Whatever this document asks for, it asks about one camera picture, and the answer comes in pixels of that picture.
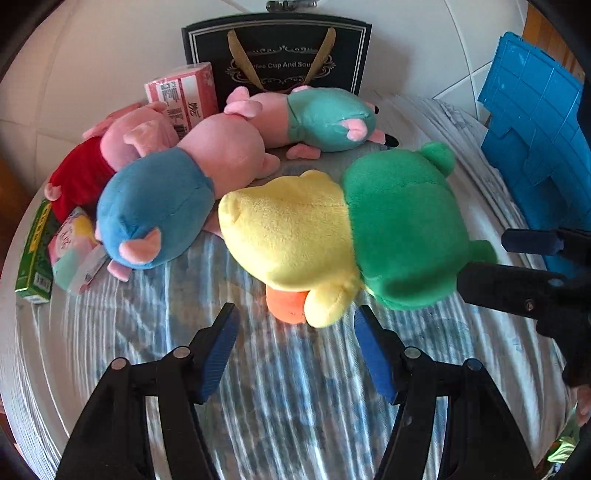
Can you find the blue plastic crate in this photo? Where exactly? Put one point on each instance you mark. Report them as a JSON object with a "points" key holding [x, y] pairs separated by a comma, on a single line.
{"points": [[531, 138]]}

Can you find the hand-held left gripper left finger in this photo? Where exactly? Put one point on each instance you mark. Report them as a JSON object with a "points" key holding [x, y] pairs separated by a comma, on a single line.
{"points": [[217, 355]]}

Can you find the pig plush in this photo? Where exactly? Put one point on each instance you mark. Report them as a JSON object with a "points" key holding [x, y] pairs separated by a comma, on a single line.
{"points": [[78, 180], [152, 207], [323, 115]]}

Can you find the green plastic bag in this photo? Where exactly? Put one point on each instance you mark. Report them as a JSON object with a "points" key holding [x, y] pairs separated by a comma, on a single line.
{"points": [[563, 447]]}

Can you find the pastel tissue pack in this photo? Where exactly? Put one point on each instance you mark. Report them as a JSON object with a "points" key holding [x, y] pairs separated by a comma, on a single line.
{"points": [[69, 263]]}

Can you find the yellow duck plush green hood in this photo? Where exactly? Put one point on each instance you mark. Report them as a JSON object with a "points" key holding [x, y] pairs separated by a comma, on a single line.
{"points": [[286, 221]]}

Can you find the black gift bag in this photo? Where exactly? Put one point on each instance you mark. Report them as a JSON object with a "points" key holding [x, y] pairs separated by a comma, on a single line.
{"points": [[207, 50]]}

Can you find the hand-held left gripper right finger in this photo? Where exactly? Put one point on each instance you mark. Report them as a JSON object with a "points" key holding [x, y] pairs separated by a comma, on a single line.
{"points": [[376, 355]]}

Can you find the metal fixture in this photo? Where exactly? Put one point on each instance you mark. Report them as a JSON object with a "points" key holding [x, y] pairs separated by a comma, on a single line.
{"points": [[284, 4]]}

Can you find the pink tissue pack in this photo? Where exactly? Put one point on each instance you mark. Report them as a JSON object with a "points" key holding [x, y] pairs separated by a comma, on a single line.
{"points": [[184, 87]]}

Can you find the green cardboard box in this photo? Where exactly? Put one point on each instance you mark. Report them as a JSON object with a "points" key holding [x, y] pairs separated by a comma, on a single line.
{"points": [[32, 263]]}

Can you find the desktop with blue patterned cover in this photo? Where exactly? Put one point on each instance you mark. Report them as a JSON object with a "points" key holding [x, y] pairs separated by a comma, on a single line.
{"points": [[300, 415]]}

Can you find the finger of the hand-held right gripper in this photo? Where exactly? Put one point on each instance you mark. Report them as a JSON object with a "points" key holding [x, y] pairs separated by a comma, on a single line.
{"points": [[498, 286], [531, 241]]}

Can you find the wooden door frame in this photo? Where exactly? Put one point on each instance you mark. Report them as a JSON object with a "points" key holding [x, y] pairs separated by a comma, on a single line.
{"points": [[535, 27]]}

